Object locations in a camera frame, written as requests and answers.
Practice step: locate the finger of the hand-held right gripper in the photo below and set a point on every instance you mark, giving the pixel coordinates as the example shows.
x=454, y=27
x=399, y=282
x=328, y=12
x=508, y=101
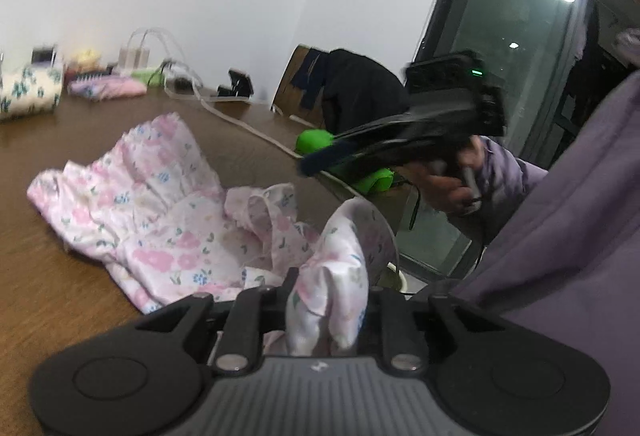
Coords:
x=325, y=157
x=375, y=158

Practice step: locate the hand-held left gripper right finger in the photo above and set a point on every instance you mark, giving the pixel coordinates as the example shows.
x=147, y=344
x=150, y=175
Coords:
x=385, y=311

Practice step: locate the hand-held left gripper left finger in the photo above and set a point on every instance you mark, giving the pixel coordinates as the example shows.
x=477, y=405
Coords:
x=290, y=285

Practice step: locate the pink floral ruffled garment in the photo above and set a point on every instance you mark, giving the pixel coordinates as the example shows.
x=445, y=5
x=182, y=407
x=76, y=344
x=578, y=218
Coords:
x=165, y=216

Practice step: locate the person's right forearm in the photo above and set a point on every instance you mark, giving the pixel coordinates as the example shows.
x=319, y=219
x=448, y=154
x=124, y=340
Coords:
x=505, y=176

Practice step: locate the person's right hand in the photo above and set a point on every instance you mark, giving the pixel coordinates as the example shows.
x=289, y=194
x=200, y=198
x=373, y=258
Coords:
x=445, y=186

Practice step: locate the black jacket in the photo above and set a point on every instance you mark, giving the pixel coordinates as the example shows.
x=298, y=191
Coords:
x=360, y=86

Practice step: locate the wooden chair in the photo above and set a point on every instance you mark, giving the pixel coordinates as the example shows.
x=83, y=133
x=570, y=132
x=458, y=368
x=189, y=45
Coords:
x=290, y=86

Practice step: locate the white power strip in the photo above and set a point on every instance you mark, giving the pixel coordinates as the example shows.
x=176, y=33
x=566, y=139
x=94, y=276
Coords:
x=185, y=81

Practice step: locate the green box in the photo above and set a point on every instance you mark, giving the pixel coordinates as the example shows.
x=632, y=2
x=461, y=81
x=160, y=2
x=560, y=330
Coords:
x=147, y=76

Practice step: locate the white charger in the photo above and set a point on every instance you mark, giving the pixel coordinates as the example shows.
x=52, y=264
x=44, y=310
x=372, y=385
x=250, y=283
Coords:
x=143, y=59
x=127, y=58

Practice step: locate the white chargers on power strip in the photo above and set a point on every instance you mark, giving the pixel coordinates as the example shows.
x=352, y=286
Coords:
x=150, y=30

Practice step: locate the folded plain pink garment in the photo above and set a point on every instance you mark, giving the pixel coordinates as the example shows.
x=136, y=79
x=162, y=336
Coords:
x=110, y=88

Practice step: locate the yellow box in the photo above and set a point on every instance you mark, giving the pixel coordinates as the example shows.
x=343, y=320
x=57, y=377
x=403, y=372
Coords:
x=87, y=58

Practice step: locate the small black white box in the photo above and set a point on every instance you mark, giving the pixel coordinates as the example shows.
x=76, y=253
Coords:
x=46, y=56

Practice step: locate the folded cream floral cloth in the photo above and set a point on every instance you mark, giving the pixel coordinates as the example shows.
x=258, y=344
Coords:
x=30, y=91

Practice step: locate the black phone mount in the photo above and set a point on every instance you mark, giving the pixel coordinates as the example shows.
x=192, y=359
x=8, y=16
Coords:
x=239, y=85

